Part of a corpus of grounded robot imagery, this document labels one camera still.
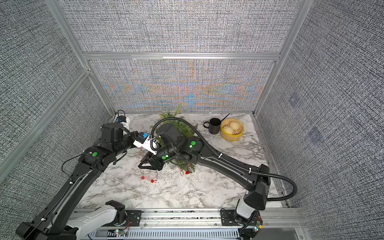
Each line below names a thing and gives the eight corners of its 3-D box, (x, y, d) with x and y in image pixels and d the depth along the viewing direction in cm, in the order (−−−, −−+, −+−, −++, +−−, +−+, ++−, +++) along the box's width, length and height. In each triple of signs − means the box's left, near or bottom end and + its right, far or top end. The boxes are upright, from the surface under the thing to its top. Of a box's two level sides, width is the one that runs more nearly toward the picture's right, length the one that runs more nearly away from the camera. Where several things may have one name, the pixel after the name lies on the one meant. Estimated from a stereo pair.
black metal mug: (213, 136, 107) (215, 127, 100) (205, 128, 112) (206, 119, 104) (221, 131, 110) (223, 122, 103) (213, 123, 115) (214, 115, 107)
